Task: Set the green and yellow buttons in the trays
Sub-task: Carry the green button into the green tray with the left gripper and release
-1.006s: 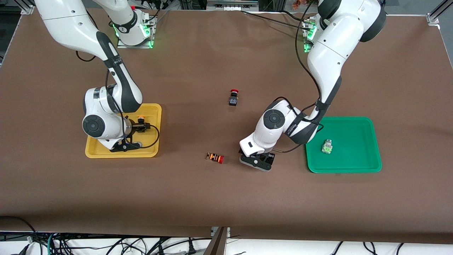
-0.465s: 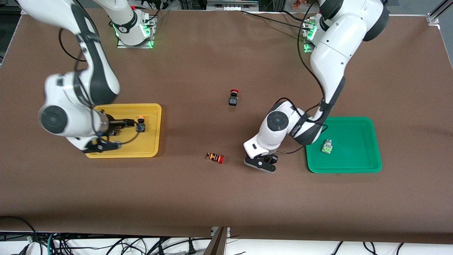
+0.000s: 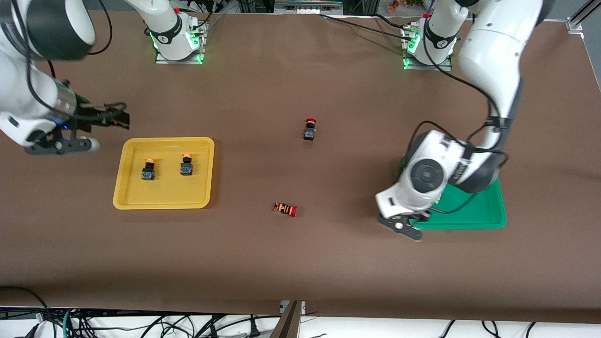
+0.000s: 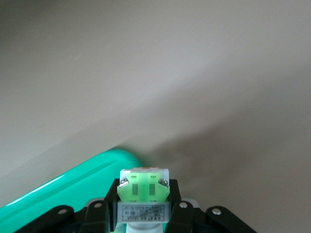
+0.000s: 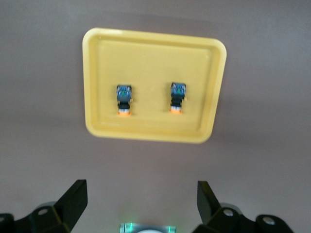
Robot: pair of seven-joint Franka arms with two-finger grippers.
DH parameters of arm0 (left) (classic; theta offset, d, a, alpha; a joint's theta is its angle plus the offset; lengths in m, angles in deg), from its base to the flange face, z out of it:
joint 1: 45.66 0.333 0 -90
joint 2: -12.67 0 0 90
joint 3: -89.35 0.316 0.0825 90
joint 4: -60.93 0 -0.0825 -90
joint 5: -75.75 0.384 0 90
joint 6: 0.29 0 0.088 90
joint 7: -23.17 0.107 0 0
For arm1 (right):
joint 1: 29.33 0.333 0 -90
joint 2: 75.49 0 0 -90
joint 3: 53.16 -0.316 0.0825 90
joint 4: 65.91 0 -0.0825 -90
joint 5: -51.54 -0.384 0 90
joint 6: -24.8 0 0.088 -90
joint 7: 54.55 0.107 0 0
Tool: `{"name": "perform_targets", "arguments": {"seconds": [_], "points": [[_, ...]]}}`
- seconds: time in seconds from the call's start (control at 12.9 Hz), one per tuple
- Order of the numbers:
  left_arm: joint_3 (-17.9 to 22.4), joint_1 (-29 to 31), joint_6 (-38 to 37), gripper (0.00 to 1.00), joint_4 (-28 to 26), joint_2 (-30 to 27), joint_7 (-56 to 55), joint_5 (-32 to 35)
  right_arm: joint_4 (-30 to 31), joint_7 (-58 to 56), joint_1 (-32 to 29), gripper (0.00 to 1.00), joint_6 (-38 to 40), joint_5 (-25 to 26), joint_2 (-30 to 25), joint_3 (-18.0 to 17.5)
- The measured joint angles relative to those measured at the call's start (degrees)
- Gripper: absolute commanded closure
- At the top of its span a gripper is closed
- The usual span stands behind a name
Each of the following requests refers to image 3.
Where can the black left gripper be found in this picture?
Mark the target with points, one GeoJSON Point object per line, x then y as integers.
{"type": "Point", "coordinates": [421, 216]}

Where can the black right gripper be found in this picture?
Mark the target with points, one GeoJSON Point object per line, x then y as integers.
{"type": "Point", "coordinates": [90, 116]}

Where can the yellow push button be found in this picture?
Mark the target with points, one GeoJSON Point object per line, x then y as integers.
{"type": "Point", "coordinates": [148, 171]}
{"type": "Point", "coordinates": [186, 166]}

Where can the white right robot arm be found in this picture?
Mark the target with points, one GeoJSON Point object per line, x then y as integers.
{"type": "Point", "coordinates": [19, 94]}

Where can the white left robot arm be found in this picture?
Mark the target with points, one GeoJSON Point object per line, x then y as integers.
{"type": "Point", "coordinates": [493, 47]}

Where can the green plastic tray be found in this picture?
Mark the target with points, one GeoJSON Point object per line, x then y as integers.
{"type": "Point", "coordinates": [483, 211]}

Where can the yellow plastic tray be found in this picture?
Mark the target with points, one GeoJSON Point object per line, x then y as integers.
{"type": "Point", "coordinates": [164, 192]}

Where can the red button with orange body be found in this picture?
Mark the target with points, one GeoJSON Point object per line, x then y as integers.
{"type": "Point", "coordinates": [286, 209]}

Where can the red button standing upright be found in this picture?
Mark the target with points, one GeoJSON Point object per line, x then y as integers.
{"type": "Point", "coordinates": [309, 131]}

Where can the black power plug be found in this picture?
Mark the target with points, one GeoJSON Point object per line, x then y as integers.
{"type": "Point", "coordinates": [254, 330]}

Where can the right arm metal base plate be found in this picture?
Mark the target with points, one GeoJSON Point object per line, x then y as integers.
{"type": "Point", "coordinates": [178, 61]}

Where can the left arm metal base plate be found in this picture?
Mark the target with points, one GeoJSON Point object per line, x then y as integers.
{"type": "Point", "coordinates": [427, 67]}

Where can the metal table bracket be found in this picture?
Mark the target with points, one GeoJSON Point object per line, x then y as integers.
{"type": "Point", "coordinates": [291, 324]}

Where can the aluminium frame corner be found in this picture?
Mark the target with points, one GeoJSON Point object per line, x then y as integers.
{"type": "Point", "coordinates": [580, 21]}

